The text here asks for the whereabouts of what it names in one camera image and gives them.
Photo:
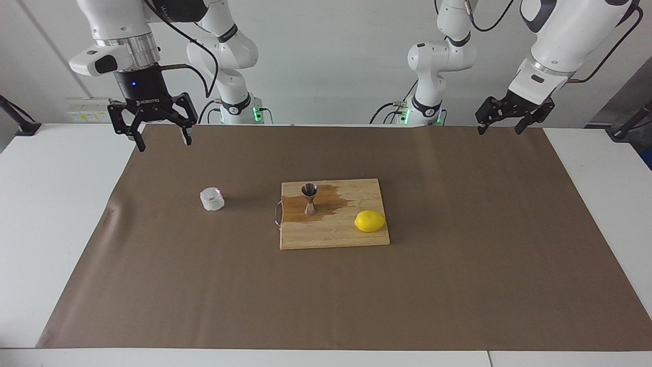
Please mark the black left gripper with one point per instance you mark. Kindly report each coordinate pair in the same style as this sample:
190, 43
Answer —
522, 104

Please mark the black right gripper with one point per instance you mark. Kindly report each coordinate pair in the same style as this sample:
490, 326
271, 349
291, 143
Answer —
142, 94

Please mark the steel double jigger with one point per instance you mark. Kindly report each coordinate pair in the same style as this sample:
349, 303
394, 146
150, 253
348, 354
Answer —
309, 208

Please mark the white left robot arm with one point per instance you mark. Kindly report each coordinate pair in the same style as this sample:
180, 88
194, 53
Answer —
570, 35

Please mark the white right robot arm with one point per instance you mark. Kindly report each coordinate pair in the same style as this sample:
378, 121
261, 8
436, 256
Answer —
117, 30

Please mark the black clamp stand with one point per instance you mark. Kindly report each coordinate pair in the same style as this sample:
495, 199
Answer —
619, 133
28, 127

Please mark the dark grey panel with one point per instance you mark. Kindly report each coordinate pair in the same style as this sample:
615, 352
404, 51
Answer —
631, 97

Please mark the blue object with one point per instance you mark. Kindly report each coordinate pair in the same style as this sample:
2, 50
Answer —
648, 158

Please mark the yellow lemon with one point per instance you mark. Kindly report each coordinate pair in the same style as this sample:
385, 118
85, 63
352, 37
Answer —
370, 221

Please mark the wooden cutting board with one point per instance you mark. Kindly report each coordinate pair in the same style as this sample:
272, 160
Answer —
331, 234

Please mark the brown paper table mat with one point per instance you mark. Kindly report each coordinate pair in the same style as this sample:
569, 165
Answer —
326, 295

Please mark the white wall socket strip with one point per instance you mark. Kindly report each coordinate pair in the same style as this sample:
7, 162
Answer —
84, 116

